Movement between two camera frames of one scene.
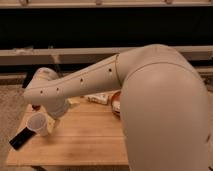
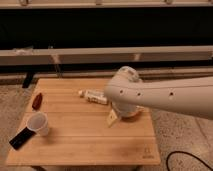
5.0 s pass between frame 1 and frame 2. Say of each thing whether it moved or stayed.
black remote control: stayed
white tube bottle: stayed
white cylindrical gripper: moved
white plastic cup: stayed
